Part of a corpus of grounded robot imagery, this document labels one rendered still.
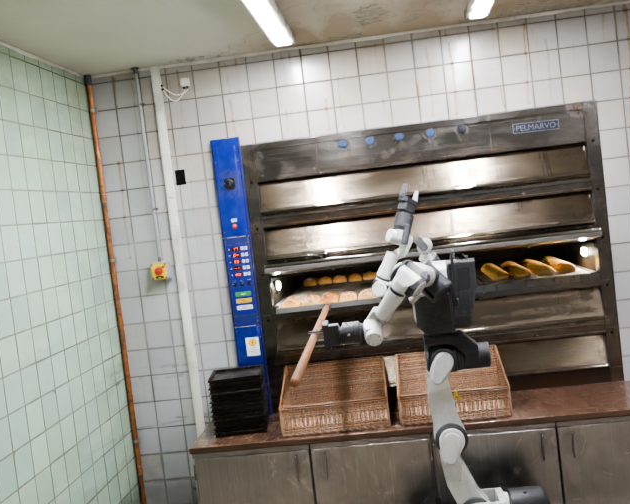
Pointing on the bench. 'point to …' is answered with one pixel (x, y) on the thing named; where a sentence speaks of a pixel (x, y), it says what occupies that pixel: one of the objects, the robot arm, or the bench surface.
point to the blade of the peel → (331, 305)
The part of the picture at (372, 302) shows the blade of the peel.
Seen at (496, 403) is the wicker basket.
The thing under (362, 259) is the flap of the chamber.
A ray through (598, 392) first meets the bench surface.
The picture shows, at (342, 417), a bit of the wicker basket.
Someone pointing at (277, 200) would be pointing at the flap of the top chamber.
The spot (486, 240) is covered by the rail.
